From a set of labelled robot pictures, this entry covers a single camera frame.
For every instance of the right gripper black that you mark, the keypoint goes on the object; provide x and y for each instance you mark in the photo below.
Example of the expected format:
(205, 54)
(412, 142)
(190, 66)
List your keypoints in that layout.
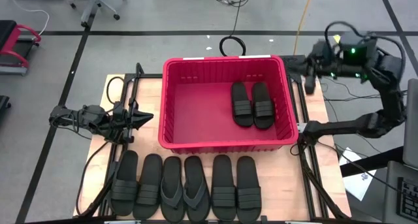
(323, 64)

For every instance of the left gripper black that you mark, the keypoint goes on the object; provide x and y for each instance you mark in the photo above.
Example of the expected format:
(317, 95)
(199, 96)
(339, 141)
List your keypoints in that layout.
(119, 123)

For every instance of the black rubber slide sandal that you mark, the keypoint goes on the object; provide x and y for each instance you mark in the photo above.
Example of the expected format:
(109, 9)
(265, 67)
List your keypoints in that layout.
(263, 93)
(151, 168)
(223, 171)
(129, 165)
(248, 171)
(241, 93)

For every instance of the black flip-flop sandal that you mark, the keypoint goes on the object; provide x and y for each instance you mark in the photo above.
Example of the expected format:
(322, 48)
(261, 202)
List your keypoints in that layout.
(172, 171)
(194, 171)

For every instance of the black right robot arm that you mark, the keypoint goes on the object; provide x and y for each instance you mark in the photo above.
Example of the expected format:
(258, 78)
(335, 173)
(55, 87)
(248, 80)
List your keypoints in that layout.
(346, 126)

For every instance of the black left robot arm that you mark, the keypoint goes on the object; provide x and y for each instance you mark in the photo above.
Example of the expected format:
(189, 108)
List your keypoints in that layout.
(86, 117)

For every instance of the red plastic ribbed bin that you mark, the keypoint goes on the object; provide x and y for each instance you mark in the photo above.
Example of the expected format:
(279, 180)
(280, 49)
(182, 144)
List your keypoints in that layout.
(202, 119)

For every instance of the black diagonal bar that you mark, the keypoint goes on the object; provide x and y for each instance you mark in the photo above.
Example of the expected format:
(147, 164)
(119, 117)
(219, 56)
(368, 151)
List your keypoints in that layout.
(372, 162)

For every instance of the office chair grey star base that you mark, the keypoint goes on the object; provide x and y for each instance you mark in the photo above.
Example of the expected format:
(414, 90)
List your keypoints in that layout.
(92, 8)

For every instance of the white paper sheet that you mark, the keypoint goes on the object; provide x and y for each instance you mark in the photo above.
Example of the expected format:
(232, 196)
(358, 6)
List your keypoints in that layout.
(356, 185)

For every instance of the black table clamp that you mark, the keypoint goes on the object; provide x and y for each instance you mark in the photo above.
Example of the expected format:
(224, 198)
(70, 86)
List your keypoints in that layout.
(264, 220)

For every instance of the black computer keyboard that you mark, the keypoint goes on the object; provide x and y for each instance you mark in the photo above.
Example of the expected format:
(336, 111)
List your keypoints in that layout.
(408, 201)

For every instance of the black aluminium frame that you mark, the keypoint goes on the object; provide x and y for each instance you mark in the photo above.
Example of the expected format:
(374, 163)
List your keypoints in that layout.
(313, 185)
(147, 76)

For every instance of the silver frame bracket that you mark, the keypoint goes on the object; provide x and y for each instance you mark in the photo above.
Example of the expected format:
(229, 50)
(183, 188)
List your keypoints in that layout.
(300, 127)

